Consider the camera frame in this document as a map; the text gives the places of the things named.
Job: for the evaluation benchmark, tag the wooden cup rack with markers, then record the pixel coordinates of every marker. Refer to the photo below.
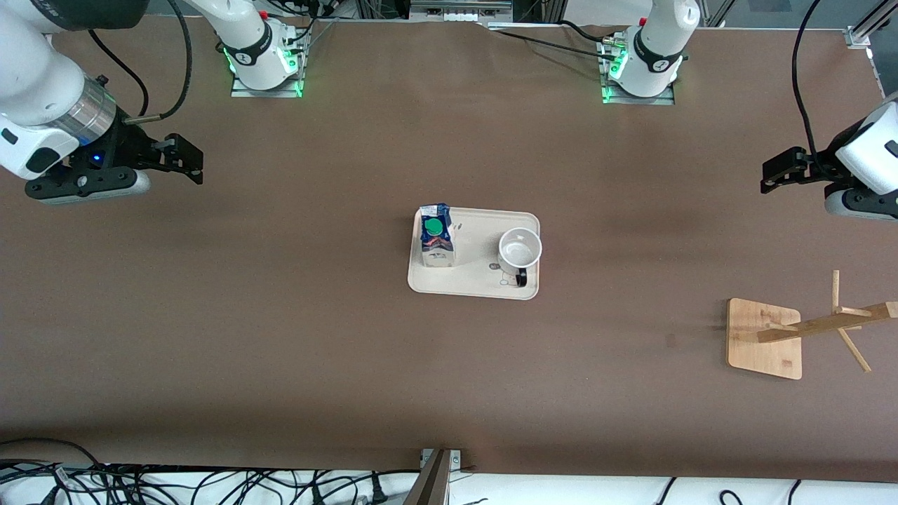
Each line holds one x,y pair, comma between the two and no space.
761,344

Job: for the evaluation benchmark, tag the cream plastic tray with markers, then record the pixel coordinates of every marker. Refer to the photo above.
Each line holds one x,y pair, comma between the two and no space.
473,280

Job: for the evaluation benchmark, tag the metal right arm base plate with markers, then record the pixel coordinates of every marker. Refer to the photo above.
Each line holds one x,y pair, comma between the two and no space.
242,91

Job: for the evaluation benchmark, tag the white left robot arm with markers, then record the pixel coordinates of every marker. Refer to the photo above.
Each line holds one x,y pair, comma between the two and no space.
656,56

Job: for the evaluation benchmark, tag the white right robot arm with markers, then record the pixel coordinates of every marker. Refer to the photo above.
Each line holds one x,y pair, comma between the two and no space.
42,77

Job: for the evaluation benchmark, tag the aluminium corner profile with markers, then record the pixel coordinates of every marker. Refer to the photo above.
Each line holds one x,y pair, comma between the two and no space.
866,28

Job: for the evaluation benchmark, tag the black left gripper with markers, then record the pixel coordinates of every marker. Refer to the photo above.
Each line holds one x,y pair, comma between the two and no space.
818,166

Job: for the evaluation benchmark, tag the aluminium frame rail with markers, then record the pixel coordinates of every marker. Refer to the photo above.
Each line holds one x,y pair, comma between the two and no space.
459,8

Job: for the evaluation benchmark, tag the aluminium post with bracket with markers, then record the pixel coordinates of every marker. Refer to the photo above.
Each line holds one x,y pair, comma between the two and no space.
433,480

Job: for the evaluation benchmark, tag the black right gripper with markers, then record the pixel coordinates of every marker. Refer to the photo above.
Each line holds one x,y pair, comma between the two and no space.
131,149

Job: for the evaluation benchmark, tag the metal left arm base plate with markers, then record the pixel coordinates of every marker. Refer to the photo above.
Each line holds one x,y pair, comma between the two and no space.
666,100

